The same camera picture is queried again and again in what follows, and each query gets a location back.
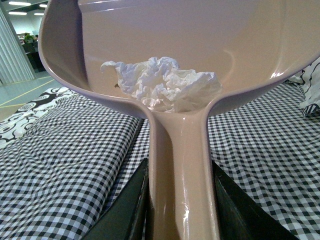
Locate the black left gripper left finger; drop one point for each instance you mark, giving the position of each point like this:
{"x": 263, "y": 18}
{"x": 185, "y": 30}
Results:
{"x": 125, "y": 219}

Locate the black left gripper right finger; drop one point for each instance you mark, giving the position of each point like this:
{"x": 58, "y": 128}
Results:
{"x": 240, "y": 218}

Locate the white tissue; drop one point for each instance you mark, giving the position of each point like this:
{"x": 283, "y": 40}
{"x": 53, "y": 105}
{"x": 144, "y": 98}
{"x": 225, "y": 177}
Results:
{"x": 162, "y": 86}

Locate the beige plastic dustpan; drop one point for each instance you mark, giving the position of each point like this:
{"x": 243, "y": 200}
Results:
{"x": 251, "y": 45}

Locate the black white checkered bed sheet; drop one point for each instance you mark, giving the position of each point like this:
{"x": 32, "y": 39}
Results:
{"x": 73, "y": 162}

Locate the black white swirl quilt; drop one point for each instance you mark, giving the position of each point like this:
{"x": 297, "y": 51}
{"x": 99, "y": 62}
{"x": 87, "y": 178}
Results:
{"x": 15, "y": 126}

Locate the cartoon print pillow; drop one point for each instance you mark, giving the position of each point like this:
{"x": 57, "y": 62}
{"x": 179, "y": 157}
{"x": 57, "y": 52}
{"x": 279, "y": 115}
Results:
{"x": 309, "y": 81}

